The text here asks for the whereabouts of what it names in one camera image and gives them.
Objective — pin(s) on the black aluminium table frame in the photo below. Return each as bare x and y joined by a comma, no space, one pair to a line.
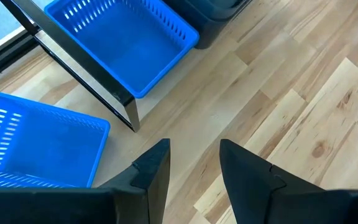
8,57

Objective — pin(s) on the blue slotted plastic basket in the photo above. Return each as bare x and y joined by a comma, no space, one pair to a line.
129,46
48,149

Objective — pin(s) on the low shelf, black metal legs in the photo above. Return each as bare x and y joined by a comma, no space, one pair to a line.
73,53

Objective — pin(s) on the grey translucent plastic bin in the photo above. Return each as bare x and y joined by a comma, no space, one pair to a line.
228,11
194,28

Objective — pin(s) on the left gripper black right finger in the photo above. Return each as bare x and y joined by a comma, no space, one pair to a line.
250,193

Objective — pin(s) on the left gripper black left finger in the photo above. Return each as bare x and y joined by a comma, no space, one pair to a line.
148,186

